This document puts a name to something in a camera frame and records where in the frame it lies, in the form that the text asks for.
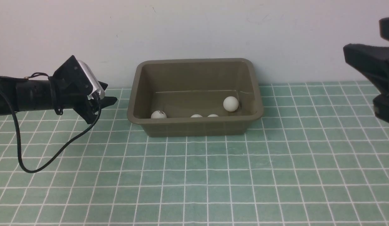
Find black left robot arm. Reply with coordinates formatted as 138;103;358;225
0;76;117;124

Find olive plastic bin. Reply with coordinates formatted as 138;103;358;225
127;58;264;137

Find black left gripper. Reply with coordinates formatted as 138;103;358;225
50;77;118;125

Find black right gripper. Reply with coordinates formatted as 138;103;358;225
343;16;389;126

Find left black camera cable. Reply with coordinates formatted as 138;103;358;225
0;85;102;174

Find white logo ball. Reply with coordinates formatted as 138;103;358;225
151;110;167;119

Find green checkered tablecloth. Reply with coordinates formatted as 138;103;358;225
0;81;389;226

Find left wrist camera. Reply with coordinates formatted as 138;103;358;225
53;55;105;99

